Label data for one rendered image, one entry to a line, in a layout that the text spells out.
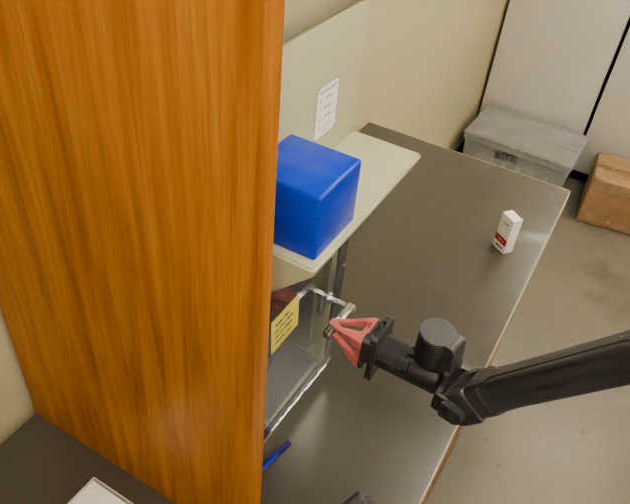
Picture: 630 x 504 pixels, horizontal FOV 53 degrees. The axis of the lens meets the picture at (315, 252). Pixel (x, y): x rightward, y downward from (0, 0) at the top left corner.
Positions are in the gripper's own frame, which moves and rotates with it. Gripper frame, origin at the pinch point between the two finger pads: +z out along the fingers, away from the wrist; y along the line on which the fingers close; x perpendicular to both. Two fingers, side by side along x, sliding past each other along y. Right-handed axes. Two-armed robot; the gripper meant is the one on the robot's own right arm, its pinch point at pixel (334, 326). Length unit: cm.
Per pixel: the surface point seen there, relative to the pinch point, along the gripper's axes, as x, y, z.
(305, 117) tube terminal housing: 4.9, 39.7, 6.1
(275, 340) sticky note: 11.7, 4.3, 4.5
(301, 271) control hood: 21.1, 30.2, -4.0
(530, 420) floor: -106, -120, -41
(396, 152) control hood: -8.8, 31.0, -2.0
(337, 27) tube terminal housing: -1.7, 49.5, 6.3
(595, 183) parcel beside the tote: -252, -95, -27
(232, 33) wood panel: 29, 59, 0
